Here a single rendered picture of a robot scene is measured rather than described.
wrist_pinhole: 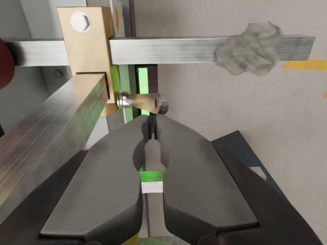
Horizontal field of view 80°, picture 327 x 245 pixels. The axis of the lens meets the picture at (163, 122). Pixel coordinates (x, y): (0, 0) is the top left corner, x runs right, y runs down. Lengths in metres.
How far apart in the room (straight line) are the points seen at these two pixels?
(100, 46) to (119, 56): 0.03
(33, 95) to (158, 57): 0.36
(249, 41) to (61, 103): 0.22
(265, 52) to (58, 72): 0.45
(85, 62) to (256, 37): 0.21
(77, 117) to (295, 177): 1.90
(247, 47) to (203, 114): 1.06
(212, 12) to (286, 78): 0.60
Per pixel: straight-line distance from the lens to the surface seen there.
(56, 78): 0.58
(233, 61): 0.28
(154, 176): 0.40
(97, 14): 0.26
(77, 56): 0.27
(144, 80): 0.44
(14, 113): 0.49
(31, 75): 0.55
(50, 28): 0.55
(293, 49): 0.32
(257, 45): 0.29
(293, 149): 1.76
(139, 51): 0.27
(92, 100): 0.21
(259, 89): 1.36
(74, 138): 0.17
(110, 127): 0.50
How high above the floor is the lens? 1.12
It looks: 60 degrees down
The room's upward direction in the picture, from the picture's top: 174 degrees clockwise
